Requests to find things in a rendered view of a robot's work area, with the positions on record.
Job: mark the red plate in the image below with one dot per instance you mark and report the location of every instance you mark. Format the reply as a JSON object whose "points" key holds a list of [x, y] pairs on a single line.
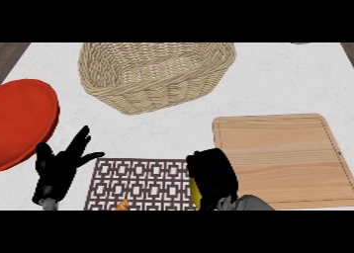
{"points": [[19, 123]]}

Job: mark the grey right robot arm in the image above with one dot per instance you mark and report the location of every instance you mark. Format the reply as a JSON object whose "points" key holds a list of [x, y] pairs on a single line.
{"points": [[245, 203]]}

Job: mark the wooden cutting board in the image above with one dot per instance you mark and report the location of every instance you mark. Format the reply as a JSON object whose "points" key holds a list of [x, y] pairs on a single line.
{"points": [[284, 161]]}

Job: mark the tan wicker basket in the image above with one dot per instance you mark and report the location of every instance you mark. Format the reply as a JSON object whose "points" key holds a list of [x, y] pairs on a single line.
{"points": [[149, 77]]}

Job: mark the small orange object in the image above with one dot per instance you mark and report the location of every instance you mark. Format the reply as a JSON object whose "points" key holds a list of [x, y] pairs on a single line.
{"points": [[121, 206]]}

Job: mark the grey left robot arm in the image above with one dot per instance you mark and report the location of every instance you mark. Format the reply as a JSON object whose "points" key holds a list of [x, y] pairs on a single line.
{"points": [[49, 204]]}

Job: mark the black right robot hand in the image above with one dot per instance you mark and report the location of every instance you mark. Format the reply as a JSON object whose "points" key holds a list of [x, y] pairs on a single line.
{"points": [[211, 178]]}

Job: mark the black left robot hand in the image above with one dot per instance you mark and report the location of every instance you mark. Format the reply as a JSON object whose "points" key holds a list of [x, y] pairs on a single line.
{"points": [[58, 168]]}

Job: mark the brown patterned placemat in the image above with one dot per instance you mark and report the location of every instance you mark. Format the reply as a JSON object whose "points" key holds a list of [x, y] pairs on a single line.
{"points": [[141, 184]]}

